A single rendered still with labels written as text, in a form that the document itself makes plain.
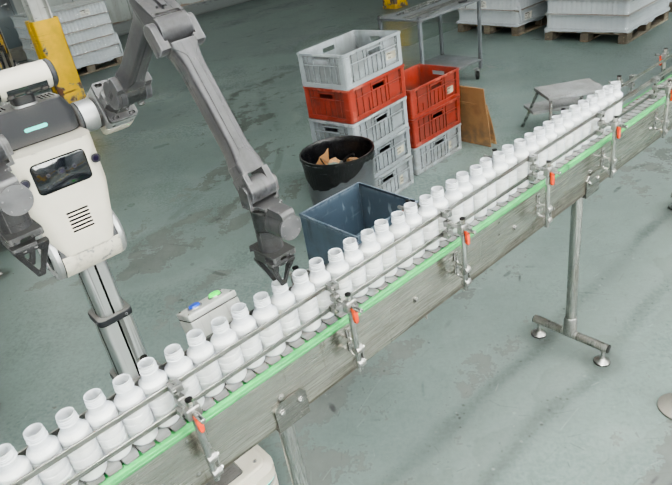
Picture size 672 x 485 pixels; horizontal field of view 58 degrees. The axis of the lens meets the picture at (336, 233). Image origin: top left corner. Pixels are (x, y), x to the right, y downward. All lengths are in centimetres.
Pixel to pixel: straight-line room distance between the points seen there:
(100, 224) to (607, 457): 196
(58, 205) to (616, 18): 690
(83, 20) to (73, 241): 916
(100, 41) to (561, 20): 702
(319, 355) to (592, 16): 682
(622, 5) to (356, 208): 580
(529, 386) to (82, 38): 930
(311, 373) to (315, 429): 114
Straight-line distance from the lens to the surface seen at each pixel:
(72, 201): 178
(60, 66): 897
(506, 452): 257
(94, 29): 1092
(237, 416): 149
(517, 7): 857
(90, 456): 136
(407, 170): 447
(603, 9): 792
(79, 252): 183
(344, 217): 240
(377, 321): 168
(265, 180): 132
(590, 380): 288
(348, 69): 382
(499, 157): 200
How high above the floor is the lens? 196
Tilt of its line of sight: 29 degrees down
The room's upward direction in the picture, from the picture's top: 9 degrees counter-clockwise
